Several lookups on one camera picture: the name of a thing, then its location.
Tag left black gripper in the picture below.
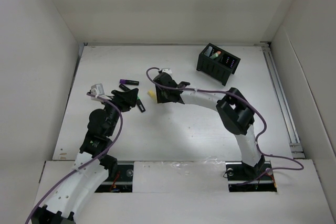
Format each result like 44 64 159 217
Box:
100 88 138 136

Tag yellow pastel highlighter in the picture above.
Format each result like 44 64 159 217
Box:
148 90 157 103

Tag blue pastel highlighter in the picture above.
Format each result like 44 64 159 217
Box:
204 46 214 57

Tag green pastel highlighter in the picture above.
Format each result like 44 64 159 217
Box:
210 53 219 59

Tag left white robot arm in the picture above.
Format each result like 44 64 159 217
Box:
26 88 139 223

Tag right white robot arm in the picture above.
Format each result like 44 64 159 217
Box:
153 70 265 180

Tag yellow-capped black marker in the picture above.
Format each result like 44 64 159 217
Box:
119 84 130 92

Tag black green-capped highlighter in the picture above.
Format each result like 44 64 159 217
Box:
136 97 146 113

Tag black purple-capped marker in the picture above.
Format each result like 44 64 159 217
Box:
119 79 140 86

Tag black two-compartment organizer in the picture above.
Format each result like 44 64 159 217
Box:
196 43 240 86

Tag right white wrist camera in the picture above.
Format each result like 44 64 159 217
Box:
159 68 173 75

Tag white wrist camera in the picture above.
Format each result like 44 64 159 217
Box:
159 68 173 75
89 83 110 101

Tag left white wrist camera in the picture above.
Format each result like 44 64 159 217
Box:
89 83 110 101

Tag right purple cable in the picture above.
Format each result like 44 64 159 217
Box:
145 67 305 186

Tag purple cable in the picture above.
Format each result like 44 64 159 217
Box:
145 67 305 186
25 91 124 224

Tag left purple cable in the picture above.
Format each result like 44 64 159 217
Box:
25 91 124 224

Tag aluminium side rail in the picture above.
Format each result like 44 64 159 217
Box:
260 43 306 159

